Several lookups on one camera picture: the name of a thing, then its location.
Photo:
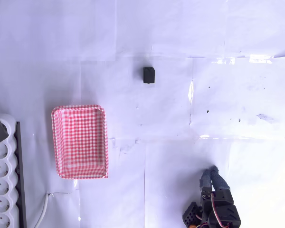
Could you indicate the white multi-socket power strip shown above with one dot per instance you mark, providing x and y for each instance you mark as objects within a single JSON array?
[{"x": 1, "y": 180}]

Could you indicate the black table edge bar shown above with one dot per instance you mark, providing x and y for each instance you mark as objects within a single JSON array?
[{"x": 21, "y": 178}]

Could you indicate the red checkered tray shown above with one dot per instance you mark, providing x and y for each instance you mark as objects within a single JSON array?
[{"x": 80, "y": 142}]

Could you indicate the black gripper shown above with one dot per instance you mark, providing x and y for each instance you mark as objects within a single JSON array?
[{"x": 220, "y": 194}]

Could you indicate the small black cube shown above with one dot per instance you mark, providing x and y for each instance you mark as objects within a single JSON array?
[{"x": 149, "y": 75}]

